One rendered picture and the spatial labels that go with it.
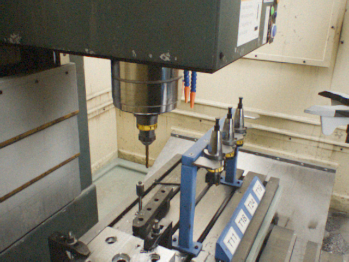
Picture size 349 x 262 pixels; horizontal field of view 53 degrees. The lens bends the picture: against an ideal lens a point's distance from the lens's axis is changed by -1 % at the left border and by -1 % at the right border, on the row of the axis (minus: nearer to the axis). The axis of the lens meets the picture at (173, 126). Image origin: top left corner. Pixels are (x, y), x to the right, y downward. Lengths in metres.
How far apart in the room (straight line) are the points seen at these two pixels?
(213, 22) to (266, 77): 1.19
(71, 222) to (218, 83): 0.97
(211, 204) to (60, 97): 0.67
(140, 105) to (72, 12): 0.22
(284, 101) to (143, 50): 1.20
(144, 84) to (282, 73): 1.10
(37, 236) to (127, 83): 0.79
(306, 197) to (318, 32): 0.74
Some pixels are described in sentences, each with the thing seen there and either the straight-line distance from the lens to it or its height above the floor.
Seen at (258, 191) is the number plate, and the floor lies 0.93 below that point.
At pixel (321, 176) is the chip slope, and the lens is 1.83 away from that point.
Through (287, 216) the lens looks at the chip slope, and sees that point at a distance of 1.68.
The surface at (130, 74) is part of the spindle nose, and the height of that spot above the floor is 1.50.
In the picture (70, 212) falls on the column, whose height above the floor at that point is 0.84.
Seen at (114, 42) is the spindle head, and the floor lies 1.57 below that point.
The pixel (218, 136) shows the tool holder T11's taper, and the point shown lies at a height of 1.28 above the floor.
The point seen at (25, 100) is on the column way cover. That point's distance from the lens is 1.11.
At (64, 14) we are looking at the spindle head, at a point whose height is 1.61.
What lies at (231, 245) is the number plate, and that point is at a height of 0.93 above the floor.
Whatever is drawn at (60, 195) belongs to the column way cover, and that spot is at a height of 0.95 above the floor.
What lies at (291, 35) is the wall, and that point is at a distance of 1.69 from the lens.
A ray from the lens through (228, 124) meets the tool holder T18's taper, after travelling 1.08.
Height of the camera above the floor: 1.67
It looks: 22 degrees down
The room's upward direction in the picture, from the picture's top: 2 degrees clockwise
